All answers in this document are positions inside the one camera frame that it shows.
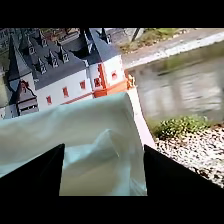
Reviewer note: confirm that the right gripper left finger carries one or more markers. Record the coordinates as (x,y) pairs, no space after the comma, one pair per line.
(36,173)

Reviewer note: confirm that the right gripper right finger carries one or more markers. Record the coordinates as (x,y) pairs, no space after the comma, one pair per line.
(173,176)

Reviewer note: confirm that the white shirt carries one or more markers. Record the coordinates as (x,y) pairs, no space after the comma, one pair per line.
(90,140)

